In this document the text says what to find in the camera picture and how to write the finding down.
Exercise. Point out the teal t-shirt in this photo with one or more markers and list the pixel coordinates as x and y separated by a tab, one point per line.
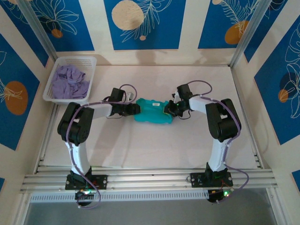
150	114

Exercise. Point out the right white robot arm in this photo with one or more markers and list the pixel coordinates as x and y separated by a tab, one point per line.
220	152

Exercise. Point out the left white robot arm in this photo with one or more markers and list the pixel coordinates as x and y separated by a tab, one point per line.
79	154

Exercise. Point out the white plastic lattice basket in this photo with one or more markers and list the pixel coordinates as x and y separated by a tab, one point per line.
92	70

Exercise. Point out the lavender crumpled garment pile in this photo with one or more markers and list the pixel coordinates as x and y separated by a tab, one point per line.
70	82

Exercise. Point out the left aluminium side rail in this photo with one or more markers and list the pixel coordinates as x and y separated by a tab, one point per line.
46	140

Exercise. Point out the aluminium side rail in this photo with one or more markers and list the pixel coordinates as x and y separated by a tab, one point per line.
46	140
259	161

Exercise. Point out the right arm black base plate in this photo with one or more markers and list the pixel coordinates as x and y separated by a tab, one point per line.
198	179

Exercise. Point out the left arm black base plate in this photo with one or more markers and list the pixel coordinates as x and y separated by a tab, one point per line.
100	181

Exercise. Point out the right aluminium frame post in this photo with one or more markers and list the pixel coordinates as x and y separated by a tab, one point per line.
251	32

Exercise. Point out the aluminium frame post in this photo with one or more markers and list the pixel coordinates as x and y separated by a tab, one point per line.
36	25
251	32

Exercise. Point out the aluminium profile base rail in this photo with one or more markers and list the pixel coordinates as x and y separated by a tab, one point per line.
150	180

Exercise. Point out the right aluminium side rail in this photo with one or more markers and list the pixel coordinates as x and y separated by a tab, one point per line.
259	161

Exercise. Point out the left aluminium frame post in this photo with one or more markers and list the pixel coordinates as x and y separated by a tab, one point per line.
36	25

